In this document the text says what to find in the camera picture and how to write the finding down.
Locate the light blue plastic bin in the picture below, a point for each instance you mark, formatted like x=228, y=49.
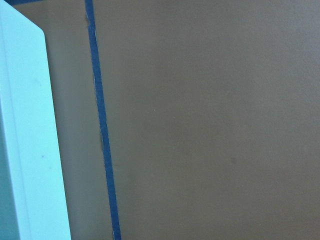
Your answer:
x=32, y=195

